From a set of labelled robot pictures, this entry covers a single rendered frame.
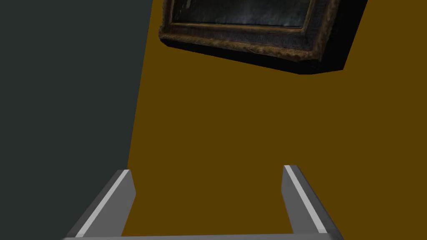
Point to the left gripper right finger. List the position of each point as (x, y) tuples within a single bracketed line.
[(305, 206)]

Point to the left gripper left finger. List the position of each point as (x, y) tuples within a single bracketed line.
[(113, 206)]

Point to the dark framed wall picture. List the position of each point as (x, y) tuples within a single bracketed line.
[(253, 30)]

